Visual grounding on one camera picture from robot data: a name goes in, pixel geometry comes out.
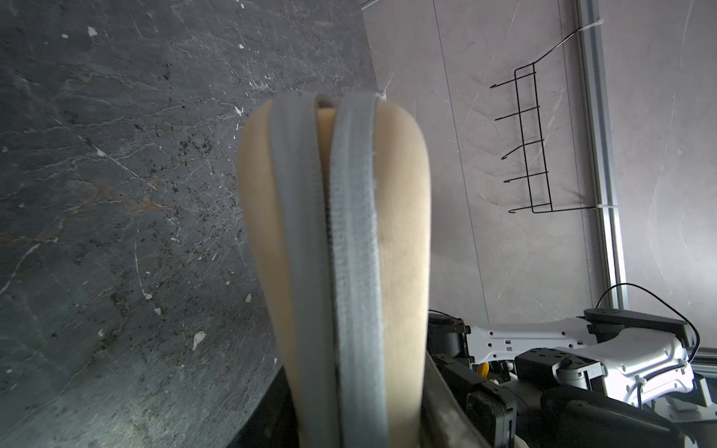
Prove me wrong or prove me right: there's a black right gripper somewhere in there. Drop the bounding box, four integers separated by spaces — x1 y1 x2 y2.
427 312 698 447

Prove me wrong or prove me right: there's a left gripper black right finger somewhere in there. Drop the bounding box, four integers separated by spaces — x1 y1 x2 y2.
421 354 476 447

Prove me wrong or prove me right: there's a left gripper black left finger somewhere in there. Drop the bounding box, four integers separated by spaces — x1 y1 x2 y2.
228 368 297 448

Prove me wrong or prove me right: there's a white zippered umbrella sleeve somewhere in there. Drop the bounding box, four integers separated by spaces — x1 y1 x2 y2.
235 91 431 447

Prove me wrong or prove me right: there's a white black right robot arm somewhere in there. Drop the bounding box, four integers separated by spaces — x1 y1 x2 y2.
423 309 716 447

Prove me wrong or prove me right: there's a black wire hook rack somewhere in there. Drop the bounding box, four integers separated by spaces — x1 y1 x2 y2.
490 20 603 215

